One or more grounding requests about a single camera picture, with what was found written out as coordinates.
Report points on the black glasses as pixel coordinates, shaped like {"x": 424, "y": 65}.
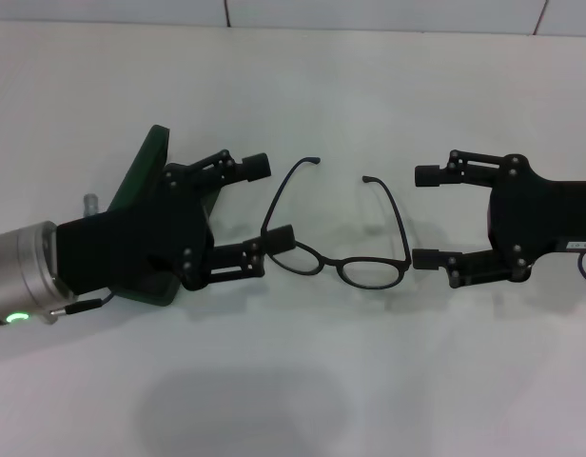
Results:
{"x": 328, "y": 262}

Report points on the green glasses case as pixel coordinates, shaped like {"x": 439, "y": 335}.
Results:
{"x": 145, "y": 162}

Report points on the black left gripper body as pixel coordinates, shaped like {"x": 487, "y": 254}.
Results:
{"x": 131, "y": 243}

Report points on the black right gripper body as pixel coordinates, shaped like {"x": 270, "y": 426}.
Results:
{"x": 526, "y": 214}

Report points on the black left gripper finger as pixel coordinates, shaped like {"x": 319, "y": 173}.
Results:
{"x": 279, "y": 238}
{"x": 255, "y": 166}

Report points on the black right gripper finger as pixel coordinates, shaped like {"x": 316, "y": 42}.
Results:
{"x": 428, "y": 175}
{"x": 426, "y": 259}

